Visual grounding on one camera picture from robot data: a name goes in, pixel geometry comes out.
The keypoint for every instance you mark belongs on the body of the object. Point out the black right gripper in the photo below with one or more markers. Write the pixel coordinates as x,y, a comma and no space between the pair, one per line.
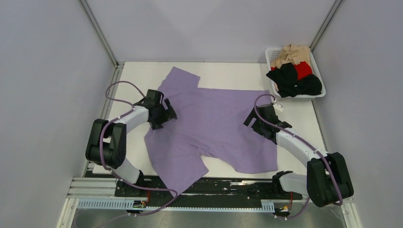
254,127

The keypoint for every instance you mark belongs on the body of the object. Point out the beige t shirt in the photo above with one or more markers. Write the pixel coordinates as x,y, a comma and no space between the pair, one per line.
292,54

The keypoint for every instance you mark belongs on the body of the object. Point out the white slotted cable duct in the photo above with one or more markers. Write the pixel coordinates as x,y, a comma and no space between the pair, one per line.
129,204

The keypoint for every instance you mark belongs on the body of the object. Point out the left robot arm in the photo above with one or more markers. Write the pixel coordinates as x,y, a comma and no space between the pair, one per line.
107,142

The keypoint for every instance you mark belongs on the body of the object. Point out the left aluminium corner post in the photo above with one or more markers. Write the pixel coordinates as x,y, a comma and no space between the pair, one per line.
98,31

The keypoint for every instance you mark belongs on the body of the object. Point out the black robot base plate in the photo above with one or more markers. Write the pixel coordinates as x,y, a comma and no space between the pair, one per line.
209,192

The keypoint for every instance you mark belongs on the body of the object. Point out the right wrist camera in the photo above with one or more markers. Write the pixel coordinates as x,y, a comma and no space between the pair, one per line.
278,107

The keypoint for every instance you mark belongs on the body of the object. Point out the purple t shirt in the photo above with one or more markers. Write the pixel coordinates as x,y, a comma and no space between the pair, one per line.
210,122

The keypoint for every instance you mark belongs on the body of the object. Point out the aluminium corner post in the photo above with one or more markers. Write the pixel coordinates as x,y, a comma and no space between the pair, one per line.
325,24
98,31

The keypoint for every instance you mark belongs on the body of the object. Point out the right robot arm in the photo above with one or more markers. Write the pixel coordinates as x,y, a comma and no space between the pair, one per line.
327,180

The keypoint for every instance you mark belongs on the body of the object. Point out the aluminium frame rail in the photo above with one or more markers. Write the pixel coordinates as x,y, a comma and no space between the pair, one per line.
103,188

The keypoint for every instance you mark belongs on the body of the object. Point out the right aluminium corner post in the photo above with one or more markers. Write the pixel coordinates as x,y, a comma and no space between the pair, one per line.
325,24

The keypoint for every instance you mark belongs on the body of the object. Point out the black t shirt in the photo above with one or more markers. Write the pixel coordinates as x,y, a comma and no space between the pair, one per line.
310,85

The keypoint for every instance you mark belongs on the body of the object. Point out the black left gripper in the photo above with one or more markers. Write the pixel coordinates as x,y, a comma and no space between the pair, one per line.
167,114

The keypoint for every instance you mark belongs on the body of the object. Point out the red t shirt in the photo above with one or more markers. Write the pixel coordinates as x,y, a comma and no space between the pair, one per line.
290,72

